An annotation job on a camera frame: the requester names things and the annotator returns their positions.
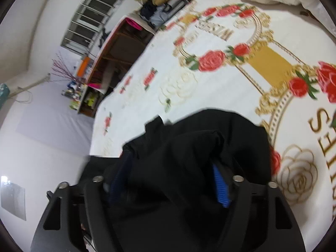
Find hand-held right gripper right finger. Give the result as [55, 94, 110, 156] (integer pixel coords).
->
[211, 163, 306, 252]

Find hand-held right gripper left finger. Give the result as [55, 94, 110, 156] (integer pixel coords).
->
[30, 150, 132, 252]

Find black long coat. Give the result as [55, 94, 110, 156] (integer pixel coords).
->
[79, 108, 273, 252]

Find pile of clothes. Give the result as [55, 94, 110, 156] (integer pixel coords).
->
[139, 0, 190, 29]

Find cluttered low shelf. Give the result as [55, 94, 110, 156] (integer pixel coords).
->
[62, 81, 106, 118]

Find floral rose bed sheet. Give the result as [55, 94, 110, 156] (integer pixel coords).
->
[89, 0, 336, 242]

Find orange box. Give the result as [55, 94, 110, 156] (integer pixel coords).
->
[77, 55, 94, 77]

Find dried purple flower branches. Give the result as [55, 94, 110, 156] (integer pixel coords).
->
[51, 52, 88, 85]

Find wooden desk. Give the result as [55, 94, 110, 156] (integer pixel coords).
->
[87, 16, 158, 95]

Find green cloth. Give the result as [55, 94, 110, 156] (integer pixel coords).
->
[0, 83, 11, 109]

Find barred window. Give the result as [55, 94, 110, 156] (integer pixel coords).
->
[60, 0, 127, 58]

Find shiny wall sheet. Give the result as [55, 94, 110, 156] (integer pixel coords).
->
[0, 175, 27, 221]

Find white wall pipe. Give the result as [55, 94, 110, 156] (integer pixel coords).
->
[10, 73, 51, 103]

